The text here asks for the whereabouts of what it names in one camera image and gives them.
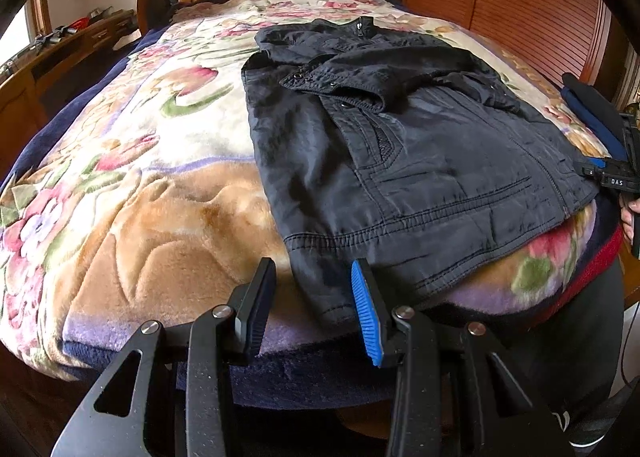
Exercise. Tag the wooden chair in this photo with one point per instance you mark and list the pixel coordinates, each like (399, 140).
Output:
(151, 14)

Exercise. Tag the red container on desk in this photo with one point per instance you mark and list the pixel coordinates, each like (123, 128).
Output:
(80, 24)

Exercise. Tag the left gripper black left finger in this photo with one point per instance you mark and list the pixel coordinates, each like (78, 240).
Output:
(168, 391)

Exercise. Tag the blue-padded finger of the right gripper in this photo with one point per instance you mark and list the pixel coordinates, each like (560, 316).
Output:
(614, 146)
(594, 103)

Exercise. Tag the wooden desk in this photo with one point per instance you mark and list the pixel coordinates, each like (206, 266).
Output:
(38, 91)

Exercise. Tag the person's right hand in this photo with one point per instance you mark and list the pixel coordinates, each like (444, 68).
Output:
(629, 208)

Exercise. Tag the floral plush blanket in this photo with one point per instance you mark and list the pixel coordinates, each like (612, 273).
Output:
(150, 161)

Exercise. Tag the black jacket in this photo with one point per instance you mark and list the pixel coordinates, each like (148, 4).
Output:
(402, 150)

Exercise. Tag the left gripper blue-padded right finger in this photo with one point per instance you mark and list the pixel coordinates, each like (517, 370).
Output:
(458, 391)

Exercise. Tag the person's dark trouser leg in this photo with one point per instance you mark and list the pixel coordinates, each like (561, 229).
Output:
(575, 363)

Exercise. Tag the window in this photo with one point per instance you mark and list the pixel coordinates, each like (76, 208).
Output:
(31, 21)

